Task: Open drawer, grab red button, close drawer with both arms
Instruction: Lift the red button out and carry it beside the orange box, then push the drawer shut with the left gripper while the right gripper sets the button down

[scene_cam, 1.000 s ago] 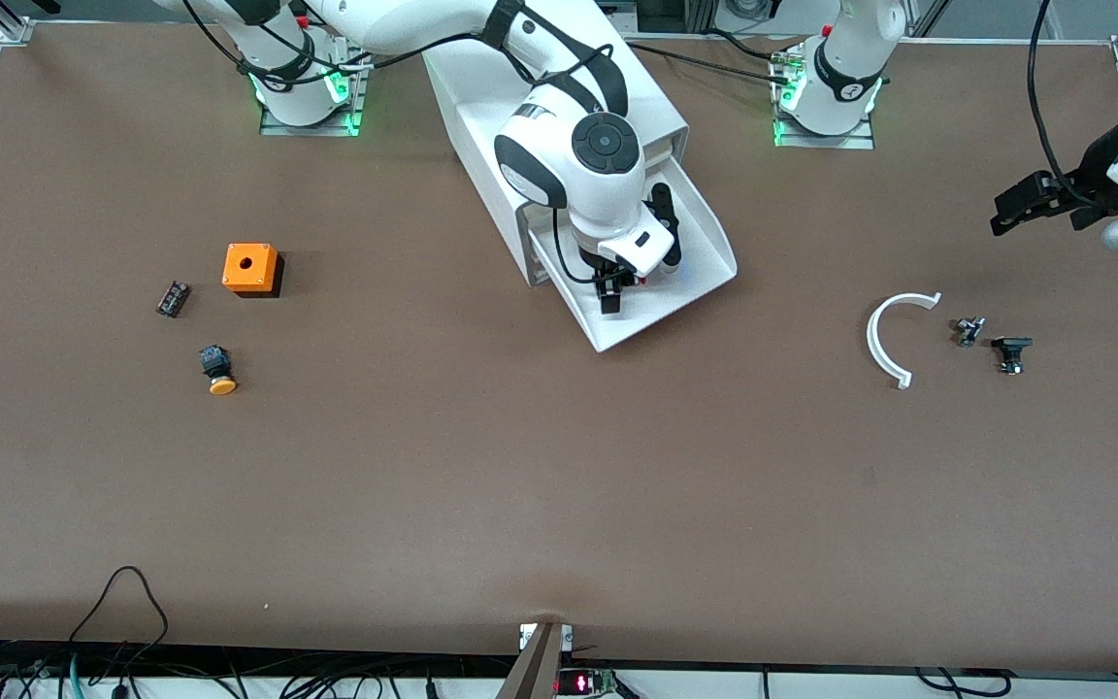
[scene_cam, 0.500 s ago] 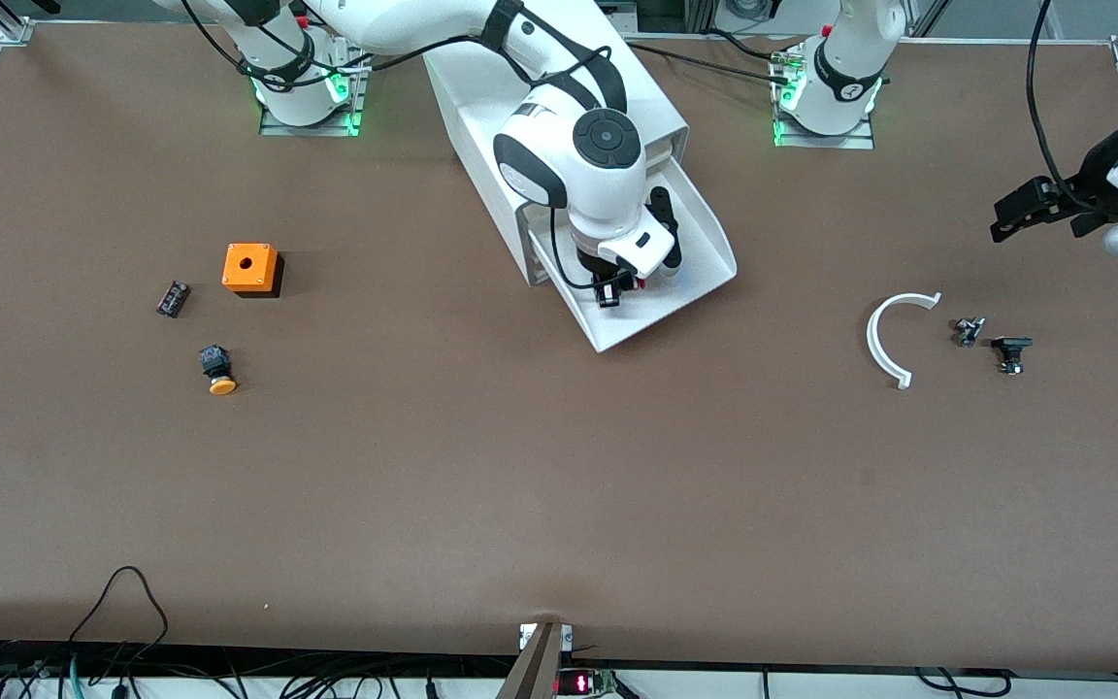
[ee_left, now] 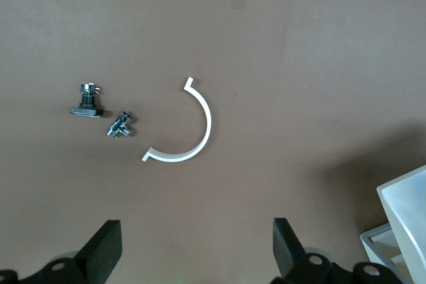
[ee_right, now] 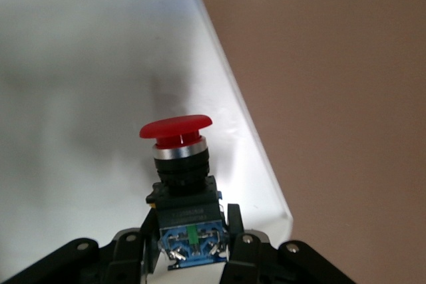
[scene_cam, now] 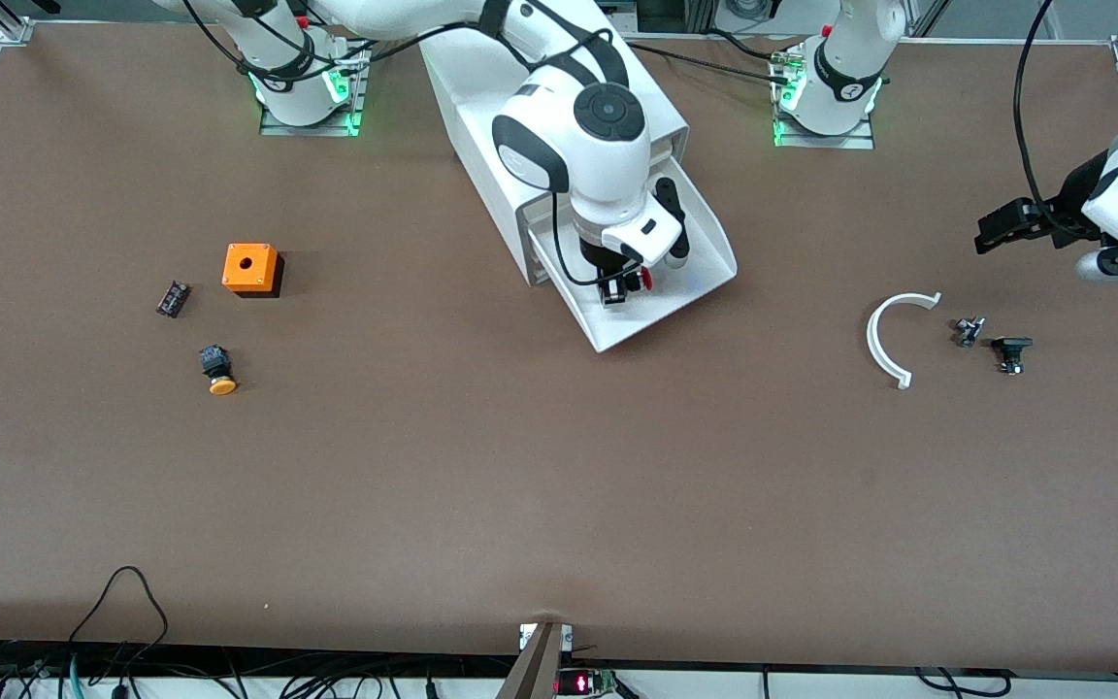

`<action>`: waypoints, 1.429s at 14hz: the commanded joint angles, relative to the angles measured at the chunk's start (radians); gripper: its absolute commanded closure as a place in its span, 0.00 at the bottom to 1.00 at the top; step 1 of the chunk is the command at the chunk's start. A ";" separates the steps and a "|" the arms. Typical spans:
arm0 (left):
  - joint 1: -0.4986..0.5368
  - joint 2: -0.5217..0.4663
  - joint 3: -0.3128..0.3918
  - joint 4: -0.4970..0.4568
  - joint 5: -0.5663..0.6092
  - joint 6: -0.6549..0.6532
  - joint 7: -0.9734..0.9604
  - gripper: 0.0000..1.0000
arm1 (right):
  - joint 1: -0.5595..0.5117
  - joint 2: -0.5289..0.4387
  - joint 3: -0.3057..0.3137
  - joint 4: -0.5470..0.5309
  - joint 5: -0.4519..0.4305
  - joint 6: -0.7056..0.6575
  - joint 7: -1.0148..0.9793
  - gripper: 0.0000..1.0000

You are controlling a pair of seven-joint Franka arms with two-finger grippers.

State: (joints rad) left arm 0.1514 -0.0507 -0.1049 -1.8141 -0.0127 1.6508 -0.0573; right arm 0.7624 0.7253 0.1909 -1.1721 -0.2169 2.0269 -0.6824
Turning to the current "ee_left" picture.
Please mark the black flat-head switch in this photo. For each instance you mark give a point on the black flat-head switch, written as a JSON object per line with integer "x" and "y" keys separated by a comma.
{"x": 86, "y": 110}

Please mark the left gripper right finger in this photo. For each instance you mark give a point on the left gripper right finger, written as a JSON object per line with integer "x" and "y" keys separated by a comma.
{"x": 288, "y": 247}

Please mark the white semicircular bracket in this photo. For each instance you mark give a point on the white semicircular bracket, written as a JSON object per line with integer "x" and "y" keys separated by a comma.
{"x": 208, "y": 121}

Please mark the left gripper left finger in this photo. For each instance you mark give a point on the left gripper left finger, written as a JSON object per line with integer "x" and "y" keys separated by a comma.
{"x": 100, "y": 250}

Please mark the white drawer cabinet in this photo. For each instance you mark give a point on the white drawer cabinet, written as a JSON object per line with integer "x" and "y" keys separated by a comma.
{"x": 407, "y": 204}

